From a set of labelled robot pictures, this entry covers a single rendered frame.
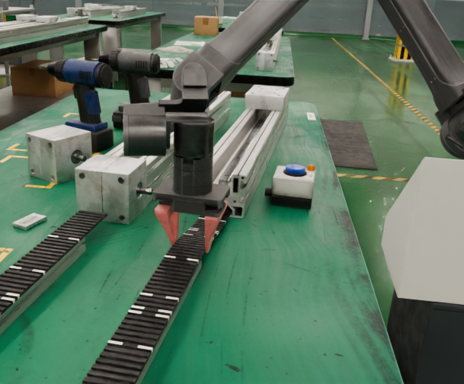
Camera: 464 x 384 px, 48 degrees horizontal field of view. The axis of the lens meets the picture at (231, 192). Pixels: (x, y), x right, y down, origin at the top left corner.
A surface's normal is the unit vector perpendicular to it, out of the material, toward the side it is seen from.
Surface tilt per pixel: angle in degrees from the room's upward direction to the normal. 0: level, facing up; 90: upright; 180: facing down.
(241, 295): 0
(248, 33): 51
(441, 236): 90
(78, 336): 0
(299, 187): 90
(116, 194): 90
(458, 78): 39
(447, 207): 90
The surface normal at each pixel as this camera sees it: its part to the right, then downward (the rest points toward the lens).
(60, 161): 0.84, 0.23
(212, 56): 0.13, -0.36
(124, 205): -0.20, 0.35
